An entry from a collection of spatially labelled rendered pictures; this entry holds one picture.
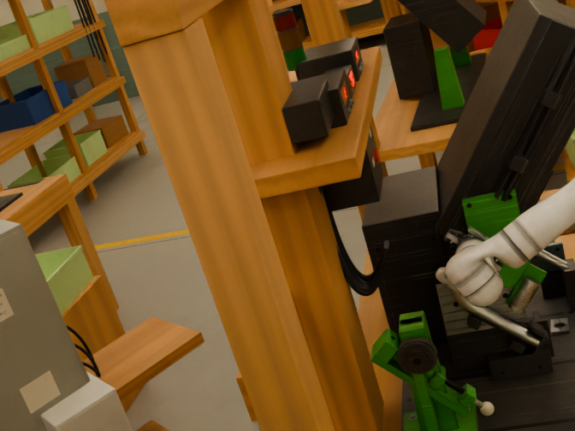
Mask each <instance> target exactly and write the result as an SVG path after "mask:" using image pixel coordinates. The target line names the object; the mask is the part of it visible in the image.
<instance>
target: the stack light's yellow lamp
mask: <svg viewBox="0 0 575 431"><path fill-rule="evenodd" d="M277 35H278V38H279V41H280V44H281V48H282V52H289V51H293V50H297V49H299V48H301V47H303V44H302V40H301V37H300V34H299V29H298V28H296V29H293V30H292V31H289V32H284V33H278V34H277Z"/></svg>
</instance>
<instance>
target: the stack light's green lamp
mask: <svg viewBox="0 0 575 431"><path fill-rule="evenodd" d="M283 55H284V59H285V62H286V65H287V70H288V71H294V70H298V69H299V68H298V63H299V62H303V61H304V60H306V55H305V50H304V46H303V47H301V48H299V49H297V50H293V51H289V52H283Z"/></svg>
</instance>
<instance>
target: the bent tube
mask: <svg viewBox="0 0 575 431"><path fill-rule="evenodd" d="M468 232H469V233H471V236H472V237H478V238H480V239H484V240H487V239H489V237H487V236H486V235H484V234H482V233H480V232H479V231H477V230H476V229H475V228H473V227H471V226H469V227H468ZM451 291H452V294H453V296H454V298H455V300H456V301H457V303H458V304H459V305H460V307H461V308H462V309H464V310H465V311H466V312H468V313H469V314H471V315H473V316H475V317H476V318H478V319H480V320H482V321H484V322H486V323H488V324H489V325H491V326H493V327H495V328H497V329H499V330H501V331H502V332H504V333H506V334H508V335H510V336H512V337H514V338H515V339H518V340H519V341H521V342H523V343H525V344H527V345H529V346H530V347H532V348H534V349H536V348H537V346H538V345H539V343H540V341H541V338H542V337H541V336H539V335H537V334H535V333H533V332H531V331H530V330H528V329H527V328H524V327H522V326H520V325H518V324H517V323H516V322H513V321H511V320H509V319H507V318H506V317H504V316H502V315H500V314H498V313H496V312H494V311H492V310H491V309H489V308H487V307H477V306H474V305H472V304H471V303H469V302H468V300H467V299H466V298H464V297H462V296H461V295H459V294H458V293H457V292H455V291H454V290H452V289H451Z"/></svg>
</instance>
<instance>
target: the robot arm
mask: <svg viewBox="0 0 575 431"><path fill-rule="evenodd" d="M574 223H575V178H574V179H572V180H571V181H570V182H569V183H567V184H566V185H565V186H563V187H562V188H561V189H560V190H559V191H557V192H555V193H554V194H552V195H551V196H549V197H548V198H545V199H544V200H543V201H541V202H540V203H538V204H536V205H534V206H533V207H531V208H530V209H528V210H527V211H526V212H524V213H523V214H522V215H520V216H519V217H517V218H516V219H515V220H514V221H512V222H511V223H510V224H508V225H507V226H506V227H505V228H503V230H501V231H500V232H499V233H498V234H496V235H495V236H493V237H491V238H490V239H487V240H484V239H480V238H478V237H472V236H471V235H470V234H467V235H466V234H464V236H463V233H462V232H461V231H457V230H453V229H450V230H449V231H448V233H447V235H446V236H445V238H444V239H445V241H447V242H450V243H451V244H452V243H455V244H454V246H455V248H456V250H455V255H454V256H453V257H451V258H450V259H449V261H448V263H447V266H446V268H444V267H442V268H439V269H438V270H437V271H436V278H437V279H438V280H439V281H440V282H441V283H443V284H444V285H446V286H448V287H449V288H451V289H452V290H454V291H455V292H457V293H458V294H459V295H461V296H462V297H464V298H466V299H467V300H468V302H469V303H471V304H472V305H474V306H477V307H486V306H489V305H491V304H492V303H494V302H495V301H496V300H497V299H498V298H499V297H500V295H501V293H502V290H503V279H502V278H501V276H500V274H499V272H500V271H501V269H502V268H503V266H504V265H505V264H504V263H506V264H507V265H508V266H510V267H512V268H514V269H518V268H520V267H521V266H523V265H524V264H526V263H527V262H528V261H529V260H531V259H532V258H533V257H534V256H535V255H536V254H538V253H539V252H540V251H542V250H543V249H544V248H545V247H547V246H548V245H549V244H550V243H552V242H553V241H554V240H555V239H557V238H558V237H559V236H560V235H561V234H563V233H564V232H565V231H566V230H567V229H568V228H569V227H570V226H572V225H573V224H574ZM502 261H503V262H504V263H503V262H502Z"/></svg>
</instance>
